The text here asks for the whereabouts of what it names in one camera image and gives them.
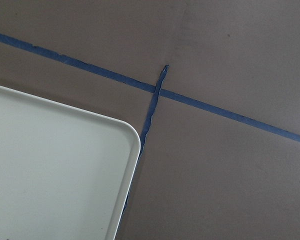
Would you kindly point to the white bear serving tray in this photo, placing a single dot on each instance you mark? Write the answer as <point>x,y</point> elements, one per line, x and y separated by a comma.
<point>64,172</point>

